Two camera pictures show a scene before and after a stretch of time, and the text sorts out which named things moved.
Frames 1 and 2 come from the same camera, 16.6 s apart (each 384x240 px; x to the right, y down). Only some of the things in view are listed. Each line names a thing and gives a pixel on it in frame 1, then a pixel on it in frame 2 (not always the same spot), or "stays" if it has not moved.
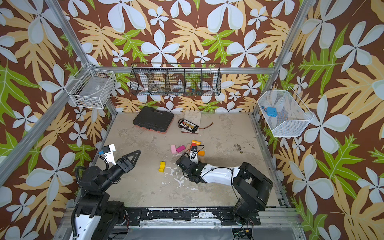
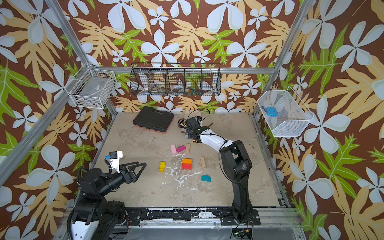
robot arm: x=253 y=188 → x=235 y=163
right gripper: x=186 y=163 → x=190 y=127
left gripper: x=123 y=162 → x=131 y=177
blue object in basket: x=271 y=111 stays
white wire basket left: x=94 y=89 stays
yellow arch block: x=162 y=165 stays
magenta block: x=179 y=149 stays
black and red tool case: x=153 y=119 stays
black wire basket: x=173 y=79 stays
